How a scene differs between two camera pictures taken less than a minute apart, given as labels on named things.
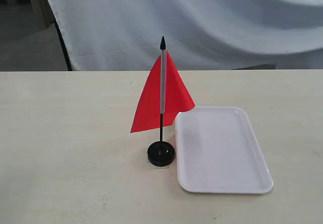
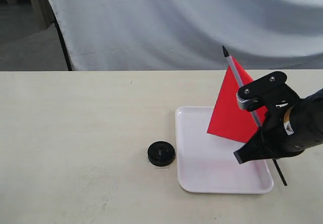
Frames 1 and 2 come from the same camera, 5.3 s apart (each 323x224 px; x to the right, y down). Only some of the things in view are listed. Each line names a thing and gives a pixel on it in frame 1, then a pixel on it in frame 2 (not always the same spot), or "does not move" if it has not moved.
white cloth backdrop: (108, 26) does not move
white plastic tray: (218, 152) does not move
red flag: (164, 95) -> (231, 122)
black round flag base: (161, 153) does not move
